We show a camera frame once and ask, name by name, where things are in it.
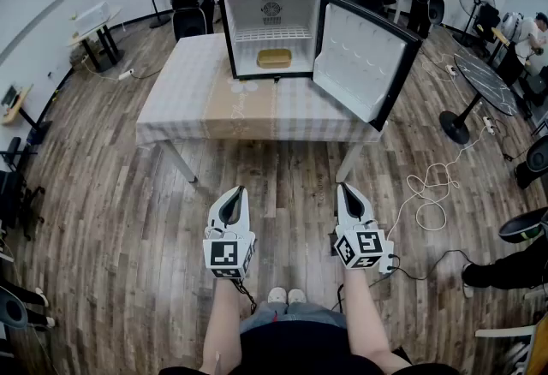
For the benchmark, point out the person's left forearm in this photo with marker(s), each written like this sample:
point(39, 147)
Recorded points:
point(222, 322)

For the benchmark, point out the round black marble table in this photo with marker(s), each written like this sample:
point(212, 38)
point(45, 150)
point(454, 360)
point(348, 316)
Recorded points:
point(486, 82)

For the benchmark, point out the person's right forearm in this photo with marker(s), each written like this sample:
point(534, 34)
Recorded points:
point(368, 322)

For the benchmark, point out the person's left white shoe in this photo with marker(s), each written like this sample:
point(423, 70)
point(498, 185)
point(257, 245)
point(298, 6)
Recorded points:
point(276, 295)

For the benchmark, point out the white box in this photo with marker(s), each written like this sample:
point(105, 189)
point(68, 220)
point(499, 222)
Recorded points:
point(91, 17)

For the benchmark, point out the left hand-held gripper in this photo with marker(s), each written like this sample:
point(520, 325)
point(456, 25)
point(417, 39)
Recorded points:
point(224, 255)

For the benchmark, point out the person's right white shoe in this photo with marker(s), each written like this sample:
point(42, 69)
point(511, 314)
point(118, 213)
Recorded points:
point(297, 296)

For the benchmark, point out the white power strip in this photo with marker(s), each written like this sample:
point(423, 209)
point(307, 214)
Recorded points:
point(386, 257)
point(450, 69)
point(126, 74)
point(489, 125)

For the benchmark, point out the person's white shoe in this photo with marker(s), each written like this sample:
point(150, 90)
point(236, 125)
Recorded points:
point(276, 295)
point(297, 296)

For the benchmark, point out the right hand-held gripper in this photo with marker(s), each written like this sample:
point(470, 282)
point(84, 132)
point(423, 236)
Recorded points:
point(361, 247)

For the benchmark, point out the checkered beige tablecloth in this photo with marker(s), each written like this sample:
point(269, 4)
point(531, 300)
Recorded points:
point(188, 99)

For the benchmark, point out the person's blue jeans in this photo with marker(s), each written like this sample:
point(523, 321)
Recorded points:
point(295, 315)

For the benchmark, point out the person's black shirt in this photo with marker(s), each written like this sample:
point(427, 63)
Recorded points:
point(295, 352)

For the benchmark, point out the small black-legged side table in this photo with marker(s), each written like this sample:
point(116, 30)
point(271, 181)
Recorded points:
point(103, 43)

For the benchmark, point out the small wooden desk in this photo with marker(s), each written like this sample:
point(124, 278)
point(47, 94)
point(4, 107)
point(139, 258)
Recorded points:
point(15, 108)

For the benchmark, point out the black mini fridge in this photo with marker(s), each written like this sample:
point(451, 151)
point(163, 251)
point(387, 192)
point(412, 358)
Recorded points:
point(364, 52)

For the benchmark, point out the yellow container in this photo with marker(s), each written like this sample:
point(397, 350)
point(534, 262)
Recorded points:
point(274, 58)

